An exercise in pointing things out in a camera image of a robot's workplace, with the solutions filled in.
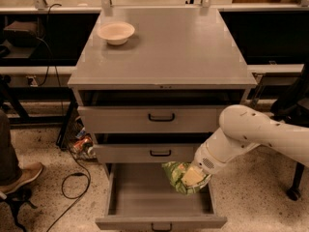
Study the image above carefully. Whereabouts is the green jalapeno chip bag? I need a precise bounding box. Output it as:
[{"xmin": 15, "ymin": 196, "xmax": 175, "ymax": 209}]
[{"xmin": 161, "ymin": 161, "xmax": 211, "ymax": 195}]

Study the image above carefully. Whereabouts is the tan shoe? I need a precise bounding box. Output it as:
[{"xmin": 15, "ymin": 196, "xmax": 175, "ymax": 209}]
[{"xmin": 0, "ymin": 162, "xmax": 43, "ymax": 194}]

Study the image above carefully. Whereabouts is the bottom grey drawer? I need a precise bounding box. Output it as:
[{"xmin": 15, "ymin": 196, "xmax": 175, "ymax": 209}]
[{"xmin": 96, "ymin": 163, "xmax": 227, "ymax": 232}]

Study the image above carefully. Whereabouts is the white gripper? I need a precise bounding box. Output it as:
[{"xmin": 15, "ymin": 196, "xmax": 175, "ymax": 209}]
[{"xmin": 182, "ymin": 143, "xmax": 226, "ymax": 187}]

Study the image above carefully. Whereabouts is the middle grey drawer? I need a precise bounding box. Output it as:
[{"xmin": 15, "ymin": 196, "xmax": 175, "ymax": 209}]
[{"xmin": 94, "ymin": 143, "xmax": 200, "ymax": 163}]

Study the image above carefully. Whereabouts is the grey drawer cabinet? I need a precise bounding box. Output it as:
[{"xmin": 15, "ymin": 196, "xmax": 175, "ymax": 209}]
[{"xmin": 67, "ymin": 6, "xmax": 258, "ymax": 232}]

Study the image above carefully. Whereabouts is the grey drawer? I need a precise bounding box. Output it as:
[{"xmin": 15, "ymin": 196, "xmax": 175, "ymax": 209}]
[
  {"xmin": 94, "ymin": 143, "xmax": 200, "ymax": 163},
  {"xmin": 96, "ymin": 163, "xmax": 227, "ymax": 232},
  {"xmin": 78, "ymin": 106, "xmax": 221, "ymax": 133}
]

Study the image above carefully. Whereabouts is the black office chair base left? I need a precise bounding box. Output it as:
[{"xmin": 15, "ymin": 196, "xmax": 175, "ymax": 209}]
[{"xmin": 0, "ymin": 188, "xmax": 37, "ymax": 232}]

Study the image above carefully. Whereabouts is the wire basket with cans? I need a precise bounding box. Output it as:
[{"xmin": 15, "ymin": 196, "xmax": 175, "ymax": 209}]
[{"xmin": 66, "ymin": 116, "xmax": 97, "ymax": 160}]

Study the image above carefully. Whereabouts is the black office chair right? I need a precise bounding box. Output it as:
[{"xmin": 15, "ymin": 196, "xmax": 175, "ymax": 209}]
[{"xmin": 269, "ymin": 63, "xmax": 309, "ymax": 202}]

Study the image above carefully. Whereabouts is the dark trouser leg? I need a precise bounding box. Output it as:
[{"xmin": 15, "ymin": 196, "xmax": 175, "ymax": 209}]
[{"xmin": 0, "ymin": 110, "xmax": 22, "ymax": 186}]

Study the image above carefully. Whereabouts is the top grey drawer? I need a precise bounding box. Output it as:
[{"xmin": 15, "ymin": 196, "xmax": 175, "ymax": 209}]
[{"xmin": 78, "ymin": 106, "xmax": 221, "ymax": 133}]

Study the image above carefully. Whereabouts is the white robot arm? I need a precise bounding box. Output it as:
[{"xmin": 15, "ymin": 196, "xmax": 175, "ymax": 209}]
[{"xmin": 182, "ymin": 105, "xmax": 309, "ymax": 188}]

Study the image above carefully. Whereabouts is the black box on shelf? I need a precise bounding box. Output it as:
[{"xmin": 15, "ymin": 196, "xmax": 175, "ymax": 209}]
[{"xmin": 3, "ymin": 21, "xmax": 38, "ymax": 47}]

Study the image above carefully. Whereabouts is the white bowl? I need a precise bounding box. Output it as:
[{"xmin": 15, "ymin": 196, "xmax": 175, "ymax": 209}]
[{"xmin": 97, "ymin": 21, "xmax": 135, "ymax": 45}]

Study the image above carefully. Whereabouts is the black floor cable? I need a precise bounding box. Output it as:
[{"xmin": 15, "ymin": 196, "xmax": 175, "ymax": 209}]
[{"xmin": 44, "ymin": 150, "xmax": 92, "ymax": 232}]

